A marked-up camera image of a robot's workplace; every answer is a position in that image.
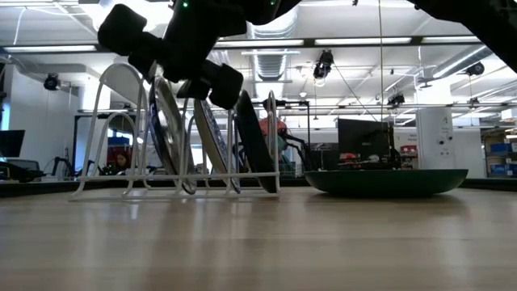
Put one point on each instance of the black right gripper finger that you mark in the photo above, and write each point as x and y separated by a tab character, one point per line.
121	28
227	87

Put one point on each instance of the blue patterned plate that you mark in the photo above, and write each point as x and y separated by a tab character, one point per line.
214	141

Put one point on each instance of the dark grey plate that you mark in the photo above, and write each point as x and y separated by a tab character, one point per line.
254	141

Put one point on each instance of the green floral plate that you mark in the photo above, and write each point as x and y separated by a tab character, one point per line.
169	133

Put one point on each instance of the large dark green bowl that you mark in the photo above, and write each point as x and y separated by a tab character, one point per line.
383	184

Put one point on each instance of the black background robot arm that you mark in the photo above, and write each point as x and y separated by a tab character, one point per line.
297	141
60	161

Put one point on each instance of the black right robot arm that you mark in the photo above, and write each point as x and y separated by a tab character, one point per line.
484	24

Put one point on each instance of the ceiling light strip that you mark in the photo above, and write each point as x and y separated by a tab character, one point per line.
363	40
48	49
262	42
448	39

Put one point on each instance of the person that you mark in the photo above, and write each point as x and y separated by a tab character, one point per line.
122	159
282	129

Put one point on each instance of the black monitor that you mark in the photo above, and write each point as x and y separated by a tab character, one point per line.
363	137
11	142

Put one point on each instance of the white pillar with cameras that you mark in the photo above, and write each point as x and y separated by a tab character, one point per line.
434	137

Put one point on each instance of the blue bin shelf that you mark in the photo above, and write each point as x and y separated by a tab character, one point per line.
501	157

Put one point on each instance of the silver ribbed ceiling duct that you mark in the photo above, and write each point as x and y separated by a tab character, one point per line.
272	64

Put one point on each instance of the black ceiling camera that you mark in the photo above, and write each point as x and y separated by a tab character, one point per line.
475	69
396	99
51	81
324	64

